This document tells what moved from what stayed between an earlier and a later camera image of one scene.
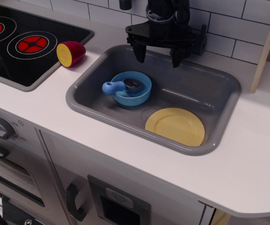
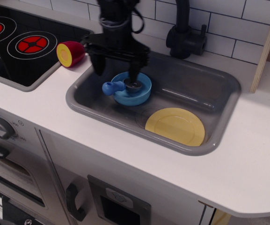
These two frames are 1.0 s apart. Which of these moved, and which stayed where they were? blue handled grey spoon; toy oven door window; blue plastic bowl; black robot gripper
Moved: black robot gripper
Stayed: blue handled grey spoon; toy oven door window; blue plastic bowl
